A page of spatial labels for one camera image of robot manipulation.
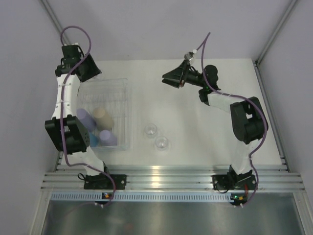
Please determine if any aluminium frame rail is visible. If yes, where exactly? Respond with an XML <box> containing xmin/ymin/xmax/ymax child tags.
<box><xmin>254</xmin><ymin>0</ymin><xmax>300</xmax><ymax>66</ymax></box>
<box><xmin>39</xmin><ymin>0</ymin><xmax>85</xmax><ymax>71</ymax></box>

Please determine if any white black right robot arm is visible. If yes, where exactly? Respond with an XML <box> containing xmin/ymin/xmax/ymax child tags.
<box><xmin>162</xmin><ymin>60</ymin><xmax>268</xmax><ymax>193</ymax></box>

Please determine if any perforated blue cable duct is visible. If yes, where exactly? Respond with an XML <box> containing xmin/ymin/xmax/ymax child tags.
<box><xmin>50</xmin><ymin>192</ymin><xmax>245</xmax><ymax>203</ymax></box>

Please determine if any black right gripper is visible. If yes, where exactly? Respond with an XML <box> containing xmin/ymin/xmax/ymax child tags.
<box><xmin>162</xmin><ymin>60</ymin><xmax>206</xmax><ymax>89</ymax></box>

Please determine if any aluminium frame rail right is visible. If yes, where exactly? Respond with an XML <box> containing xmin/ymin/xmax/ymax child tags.
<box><xmin>254</xmin><ymin>0</ymin><xmax>300</xmax><ymax>66</ymax></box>

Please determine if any lilac plastic cup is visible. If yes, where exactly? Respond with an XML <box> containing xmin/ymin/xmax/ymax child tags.
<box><xmin>99</xmin><ymin>130</ymin><xmax>118</xmax><ymax>146</ymax></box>
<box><xmin>76</xmin><ymin>108</ymin><xmax>96</xmax><ymax>132</ymax></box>

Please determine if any white wire dish rack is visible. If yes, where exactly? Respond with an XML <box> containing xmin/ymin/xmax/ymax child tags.
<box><xmin>77</xmin><ymin>78</ymin><xmax>130</xmax><ymax>152</ymax></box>

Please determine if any aluminium frame rail left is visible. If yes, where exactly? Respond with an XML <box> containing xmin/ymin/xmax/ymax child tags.
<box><xmin>39</xmin><ymin>0</ymin><xmax>85</xmax><ymax>71</ymax></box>

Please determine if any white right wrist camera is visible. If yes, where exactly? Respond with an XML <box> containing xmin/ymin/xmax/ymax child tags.
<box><xmin>184</xmin><ymin>49</ymin><xmax>198</xmax><ymax>65</ymax></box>

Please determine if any beige plastic cup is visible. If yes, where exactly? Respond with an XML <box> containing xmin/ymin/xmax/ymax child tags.
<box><xmin>92</xmin><ymin>107</ymin><xmax>114</xmax><ymax>131</ymax></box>

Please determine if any blue plastic cup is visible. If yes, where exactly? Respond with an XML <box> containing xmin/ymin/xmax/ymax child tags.
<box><xmin>89</xmin><ymin>132</ymin><xmax>99</xmax><ymax>148</ymax></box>

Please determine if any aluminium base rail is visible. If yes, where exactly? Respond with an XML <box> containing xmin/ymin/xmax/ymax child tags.
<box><xmin>41</xmin><ymin>165</ymin><xmax>305</xmax><ymax>193</ymax></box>

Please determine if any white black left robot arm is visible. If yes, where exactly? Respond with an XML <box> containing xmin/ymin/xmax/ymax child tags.
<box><xmin>45</xmin><ymin>44</ymin><xmax>116</xmax><ymax>190</ymax></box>

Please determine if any clear plastic cup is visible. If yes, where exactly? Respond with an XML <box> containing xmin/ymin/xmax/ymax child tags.
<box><xmin>144</xmin><ymin>123</ymin><xmax>157</xmax><ymax>138</ymax></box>
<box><xmin>155</xmin><ymin>136</ymin><xmax>169</xmax><ymax>150</ymax></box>

